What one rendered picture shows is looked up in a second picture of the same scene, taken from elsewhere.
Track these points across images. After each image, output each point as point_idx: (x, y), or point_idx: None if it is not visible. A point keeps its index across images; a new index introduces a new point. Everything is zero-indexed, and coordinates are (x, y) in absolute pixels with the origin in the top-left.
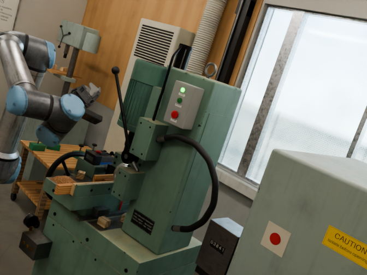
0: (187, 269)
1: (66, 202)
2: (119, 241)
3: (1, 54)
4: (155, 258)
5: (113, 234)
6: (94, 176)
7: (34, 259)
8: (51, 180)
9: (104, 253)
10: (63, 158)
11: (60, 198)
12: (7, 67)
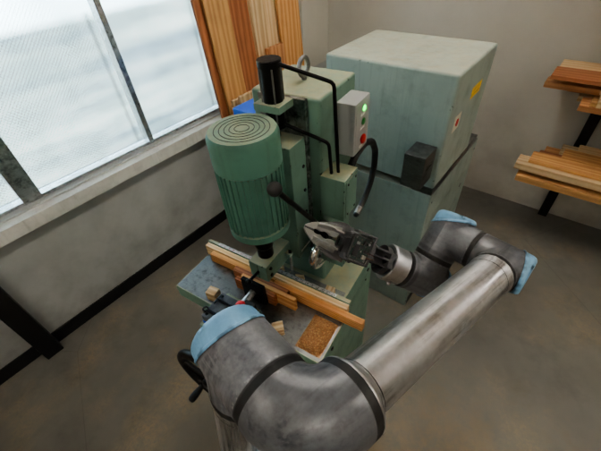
0: None
1: (345, 325)
2: (350, 273)
3: (428, 365)
4: None
5: (341, 282)
6: (295, 300)
7: None
8: (325, 353)
9: (354, 292)
10: None
11: (340, 335)
12: (473, 318)
